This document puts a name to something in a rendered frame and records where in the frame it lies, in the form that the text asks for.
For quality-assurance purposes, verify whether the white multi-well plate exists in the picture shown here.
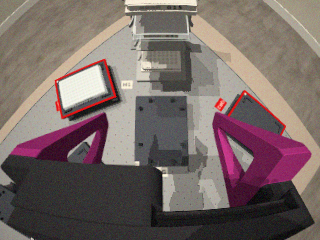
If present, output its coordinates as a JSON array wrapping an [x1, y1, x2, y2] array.
[[141, 51, 181, 72], [58, 65, 108, 110]]

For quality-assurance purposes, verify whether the grey plate hotel rack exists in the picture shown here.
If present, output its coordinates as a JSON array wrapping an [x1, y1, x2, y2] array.
[[134, 42, 188, 82]]

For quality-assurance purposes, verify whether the cream multiwell plate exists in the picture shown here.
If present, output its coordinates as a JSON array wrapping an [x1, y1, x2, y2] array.
[[125, 0, 197, 16]]

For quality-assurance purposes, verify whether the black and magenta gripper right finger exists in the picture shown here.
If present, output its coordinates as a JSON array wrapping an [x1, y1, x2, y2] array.
[[212, 112, 312, 207]]

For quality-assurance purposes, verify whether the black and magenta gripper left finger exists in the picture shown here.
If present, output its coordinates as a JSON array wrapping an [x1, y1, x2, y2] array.
[[9, 112, 109, 164]]

